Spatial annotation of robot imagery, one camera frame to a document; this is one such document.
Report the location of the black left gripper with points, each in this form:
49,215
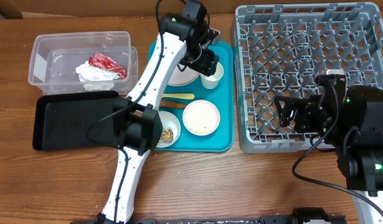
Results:
207,63

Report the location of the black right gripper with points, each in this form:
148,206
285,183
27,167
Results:
305,111

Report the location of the white paper cup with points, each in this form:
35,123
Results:
211,82

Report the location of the white bowl with rice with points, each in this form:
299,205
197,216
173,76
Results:
201,117

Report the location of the small white bowl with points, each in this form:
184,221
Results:
169,121

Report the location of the brown food chunk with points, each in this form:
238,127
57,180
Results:
167,135

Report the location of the red wrapper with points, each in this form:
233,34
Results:
104,62

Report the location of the white napkin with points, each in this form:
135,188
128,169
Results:
91,76

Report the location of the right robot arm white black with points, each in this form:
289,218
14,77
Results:
351,120

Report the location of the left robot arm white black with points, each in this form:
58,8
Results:
182,39

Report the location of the grey dishwasher rack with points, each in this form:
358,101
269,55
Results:
278,50

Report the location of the large white plate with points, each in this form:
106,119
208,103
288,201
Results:
180,78

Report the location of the yellow plastic spoon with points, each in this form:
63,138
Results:
184,96

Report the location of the brown sausage stick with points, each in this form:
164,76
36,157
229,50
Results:
171,104

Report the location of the teal plastic tray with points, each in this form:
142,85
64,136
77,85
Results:
222,97

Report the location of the clear plastic bin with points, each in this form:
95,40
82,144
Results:
56,57

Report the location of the black plastic tray bin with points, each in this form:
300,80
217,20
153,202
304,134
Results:
70,121

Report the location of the black rail at bottom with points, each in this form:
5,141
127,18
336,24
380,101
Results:
305,215

